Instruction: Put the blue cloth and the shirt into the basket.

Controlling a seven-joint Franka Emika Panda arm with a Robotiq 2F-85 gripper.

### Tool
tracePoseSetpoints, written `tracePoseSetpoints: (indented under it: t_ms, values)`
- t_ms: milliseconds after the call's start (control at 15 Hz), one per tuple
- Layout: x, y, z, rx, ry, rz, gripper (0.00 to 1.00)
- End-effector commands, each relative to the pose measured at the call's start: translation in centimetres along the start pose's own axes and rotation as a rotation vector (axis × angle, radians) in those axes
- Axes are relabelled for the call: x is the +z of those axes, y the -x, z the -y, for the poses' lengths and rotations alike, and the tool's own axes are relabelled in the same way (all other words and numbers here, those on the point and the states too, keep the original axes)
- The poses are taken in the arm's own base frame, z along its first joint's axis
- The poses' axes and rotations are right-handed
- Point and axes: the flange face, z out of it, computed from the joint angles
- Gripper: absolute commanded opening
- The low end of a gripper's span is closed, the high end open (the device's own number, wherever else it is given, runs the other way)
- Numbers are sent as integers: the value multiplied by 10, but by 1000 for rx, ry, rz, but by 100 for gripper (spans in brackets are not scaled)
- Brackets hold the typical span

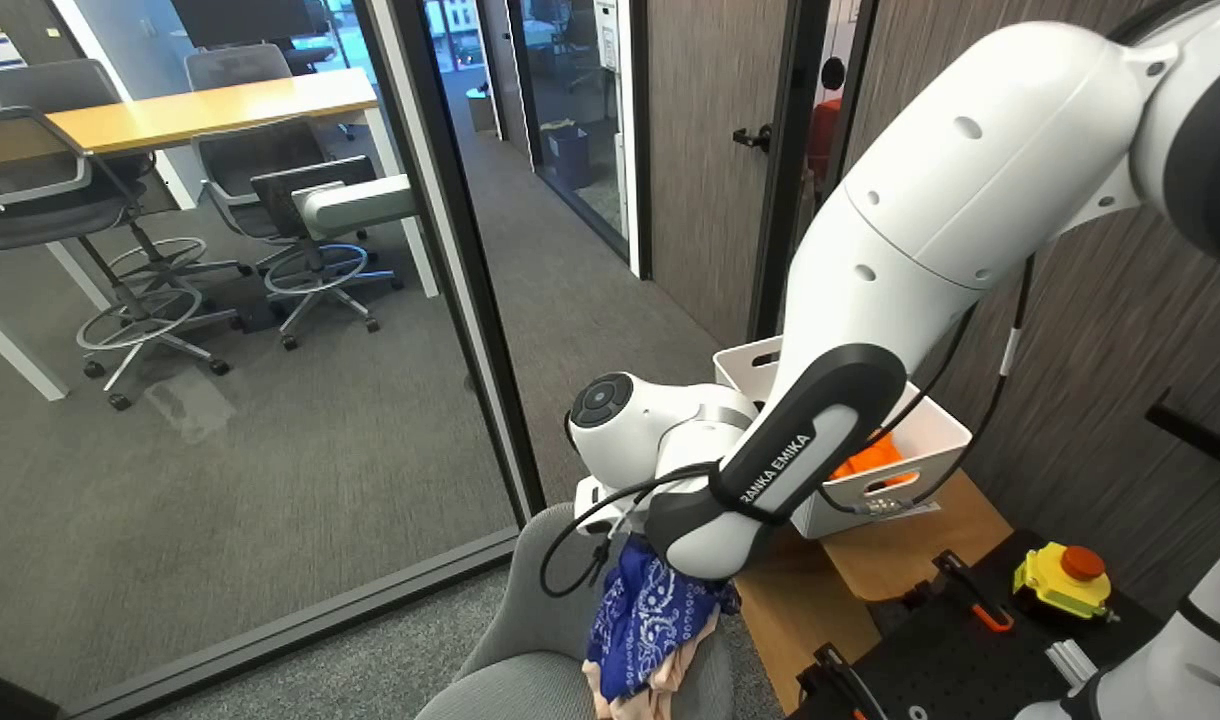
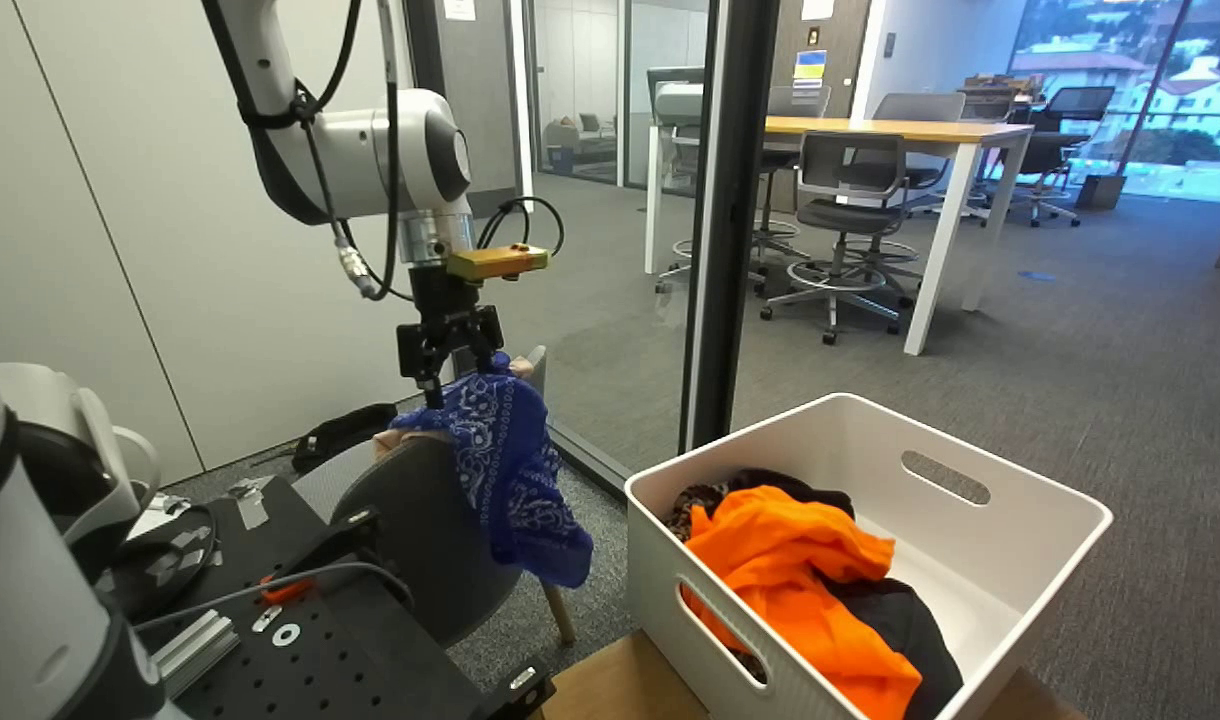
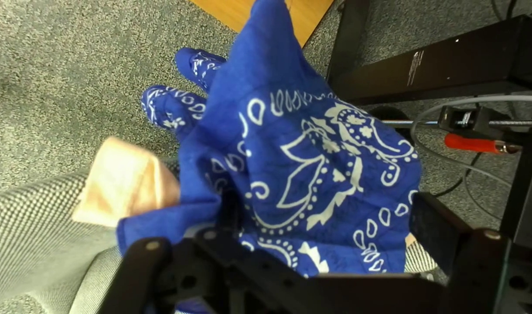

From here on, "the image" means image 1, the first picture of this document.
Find blue paisley bandana cloth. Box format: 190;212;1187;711
578;534;741;704

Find peach shirt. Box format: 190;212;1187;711
575;637;710;720

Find white plastic basket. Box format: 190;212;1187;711
708;332;976;543

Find grey upholstered chair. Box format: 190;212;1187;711
413;501;741;720

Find grey office chair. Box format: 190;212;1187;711
0;57;240;410
182;37;421;357

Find orange black bar clamp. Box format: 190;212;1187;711
791;640;896;720
931;547;1019;640

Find black perforated board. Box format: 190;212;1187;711
784;526;1171;720

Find wooden meeting table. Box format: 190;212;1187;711
42;62;439;302

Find yellow emergency stop button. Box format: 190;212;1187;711
1009;539;1118;624

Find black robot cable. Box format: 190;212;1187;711
536;252;1041;600

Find black glass door frame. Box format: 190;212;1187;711
347;0;552;526

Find red wall object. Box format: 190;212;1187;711
803;50;851;178

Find black wall fixture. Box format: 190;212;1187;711
1142;389;1220;470

